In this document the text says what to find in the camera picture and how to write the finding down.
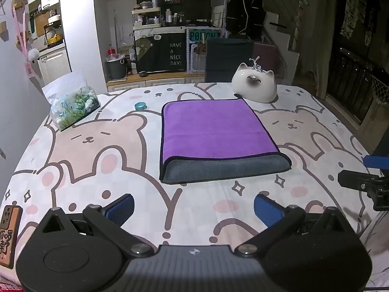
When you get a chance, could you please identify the dark chair back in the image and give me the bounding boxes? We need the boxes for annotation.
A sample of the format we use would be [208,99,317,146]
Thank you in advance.
[205,38,254,83]

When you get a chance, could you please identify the grey trash bin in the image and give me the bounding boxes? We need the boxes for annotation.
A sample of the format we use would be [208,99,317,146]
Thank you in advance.
[106,57,127,80]

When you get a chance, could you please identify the black printed storage box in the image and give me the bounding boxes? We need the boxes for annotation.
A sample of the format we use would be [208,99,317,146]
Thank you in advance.
[134,32,186,73]

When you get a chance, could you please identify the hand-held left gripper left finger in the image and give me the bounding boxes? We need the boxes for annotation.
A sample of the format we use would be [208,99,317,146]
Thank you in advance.
[39,194,154,256]

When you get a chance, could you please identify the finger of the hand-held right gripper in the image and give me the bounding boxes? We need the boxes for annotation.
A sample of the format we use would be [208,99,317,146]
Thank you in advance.
[363,155,389,169]
[337,170,389,192]

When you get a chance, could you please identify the white wire rack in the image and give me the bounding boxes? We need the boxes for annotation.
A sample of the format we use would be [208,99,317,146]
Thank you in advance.
[186,27,220,75]

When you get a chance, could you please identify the pink lanyard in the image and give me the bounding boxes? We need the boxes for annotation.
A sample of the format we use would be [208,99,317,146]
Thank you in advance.
[12,0,41,78]

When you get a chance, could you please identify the plastic tissue pack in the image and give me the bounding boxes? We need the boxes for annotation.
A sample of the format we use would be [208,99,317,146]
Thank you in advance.
[41,69,101,132]

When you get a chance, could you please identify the wooden counter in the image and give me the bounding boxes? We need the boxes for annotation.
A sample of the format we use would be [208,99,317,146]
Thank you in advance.
[106,71,207,85]

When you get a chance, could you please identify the brown printed tag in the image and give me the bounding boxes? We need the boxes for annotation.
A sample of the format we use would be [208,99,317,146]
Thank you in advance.
[0,205,24,270]

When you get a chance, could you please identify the white cat-shaped ceramic ornament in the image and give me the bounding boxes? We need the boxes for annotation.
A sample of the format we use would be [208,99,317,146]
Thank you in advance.
[232,62,278,103]

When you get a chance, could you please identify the bear printed tablecloth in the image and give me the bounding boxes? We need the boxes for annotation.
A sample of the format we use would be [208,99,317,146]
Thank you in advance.
[0,82,389,292]

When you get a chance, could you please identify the maroon chair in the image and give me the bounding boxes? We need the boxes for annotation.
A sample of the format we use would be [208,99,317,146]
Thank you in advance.
[252,43,279,81]

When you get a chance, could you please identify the white shelf rack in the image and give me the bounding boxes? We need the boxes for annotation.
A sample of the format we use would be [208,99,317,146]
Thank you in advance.
[132,7,161,31]

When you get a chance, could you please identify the hanging patterned clothes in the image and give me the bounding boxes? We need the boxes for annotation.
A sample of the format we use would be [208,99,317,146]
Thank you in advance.
[340,0,379,46]

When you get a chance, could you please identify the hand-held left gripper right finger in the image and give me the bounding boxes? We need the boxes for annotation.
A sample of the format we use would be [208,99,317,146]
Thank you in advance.
[233,194,350,256]

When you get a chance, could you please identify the purple and grey towel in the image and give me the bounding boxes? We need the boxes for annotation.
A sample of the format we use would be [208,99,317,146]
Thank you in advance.
[159,98,292,185]

